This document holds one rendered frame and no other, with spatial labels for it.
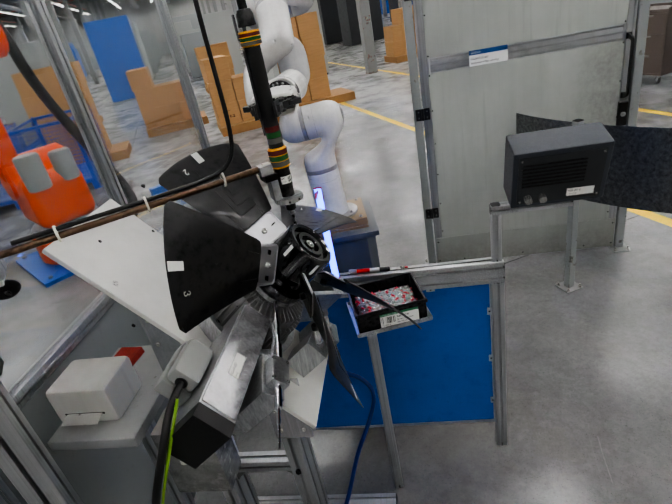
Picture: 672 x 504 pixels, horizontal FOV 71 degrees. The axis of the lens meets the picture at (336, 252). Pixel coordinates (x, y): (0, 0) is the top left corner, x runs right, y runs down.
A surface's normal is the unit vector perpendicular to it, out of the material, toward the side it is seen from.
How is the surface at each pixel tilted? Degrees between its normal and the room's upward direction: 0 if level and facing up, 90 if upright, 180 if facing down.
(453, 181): 90
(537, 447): 0
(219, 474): 90
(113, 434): 0
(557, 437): 0
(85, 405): 90
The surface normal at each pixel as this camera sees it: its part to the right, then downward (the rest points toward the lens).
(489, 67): -0.10, 0.48
